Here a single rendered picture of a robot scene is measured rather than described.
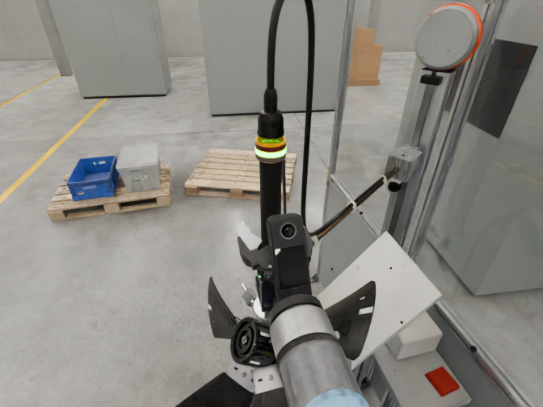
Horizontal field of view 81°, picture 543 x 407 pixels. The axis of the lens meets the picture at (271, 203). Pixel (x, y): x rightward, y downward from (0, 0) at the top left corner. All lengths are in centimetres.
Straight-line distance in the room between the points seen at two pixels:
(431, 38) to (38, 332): 281
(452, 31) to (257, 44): 514
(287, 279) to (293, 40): 579
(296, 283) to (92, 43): 772
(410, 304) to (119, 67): 751
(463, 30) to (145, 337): 237
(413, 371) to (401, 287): 47
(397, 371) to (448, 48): 105
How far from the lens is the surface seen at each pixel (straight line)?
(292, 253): 42
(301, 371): 36
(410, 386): 135
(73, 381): 254
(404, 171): 103
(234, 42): 599
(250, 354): 88
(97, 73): 810
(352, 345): 70
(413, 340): 131
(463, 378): 146
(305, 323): 38
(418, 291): 95
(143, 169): 360
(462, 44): 103
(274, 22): 42
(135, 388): 236
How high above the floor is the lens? 199
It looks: 34 degrees down
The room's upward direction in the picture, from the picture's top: straight up
